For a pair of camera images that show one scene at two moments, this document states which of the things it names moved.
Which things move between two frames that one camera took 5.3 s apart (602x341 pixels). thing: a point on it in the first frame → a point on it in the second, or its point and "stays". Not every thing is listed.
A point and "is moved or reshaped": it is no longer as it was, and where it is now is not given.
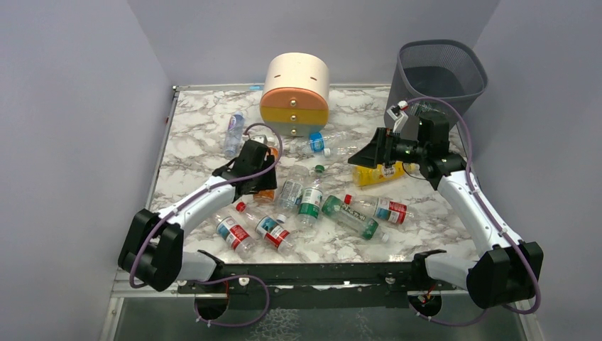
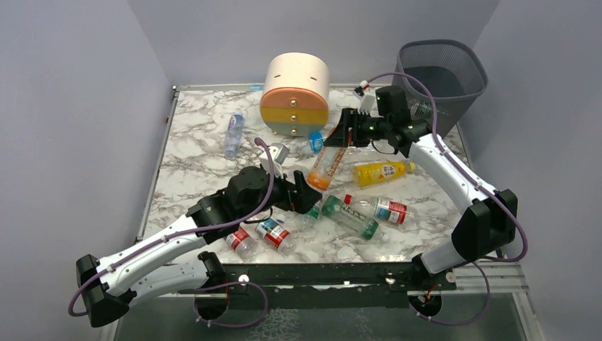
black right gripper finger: (372, 155) → (339, 136)
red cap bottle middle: (269, 229) stays
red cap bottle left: (231, 231) stays
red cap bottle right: (380, 208) stays
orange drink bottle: (267, 195) is moved or reshaped
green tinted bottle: (352, 219) stays
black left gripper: (263, 182) → (292, 194)
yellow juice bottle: (366, 175) stays
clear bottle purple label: (234, 133) stays
